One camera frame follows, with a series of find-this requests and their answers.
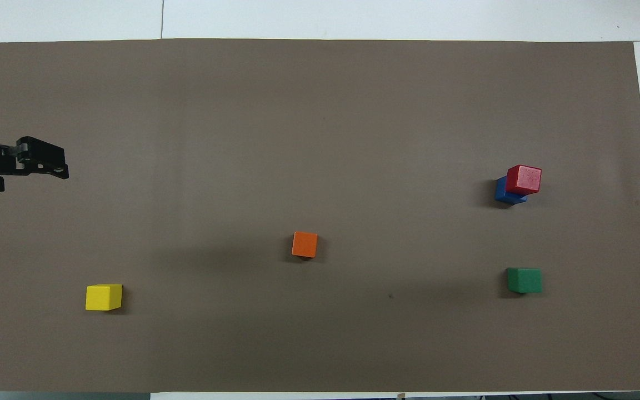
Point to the yellow wooden block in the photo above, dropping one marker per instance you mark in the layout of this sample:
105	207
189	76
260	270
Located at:
103	297

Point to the green wooden block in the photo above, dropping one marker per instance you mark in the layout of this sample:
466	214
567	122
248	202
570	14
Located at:
524	280

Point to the blue wooden block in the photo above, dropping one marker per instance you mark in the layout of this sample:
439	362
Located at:
502	191

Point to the brown table mat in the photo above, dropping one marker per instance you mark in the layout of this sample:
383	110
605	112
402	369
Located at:
320	128

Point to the orange wooden block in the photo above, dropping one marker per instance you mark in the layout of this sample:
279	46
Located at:
304	244

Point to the red wooden block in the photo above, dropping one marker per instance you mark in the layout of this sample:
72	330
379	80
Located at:
525	179

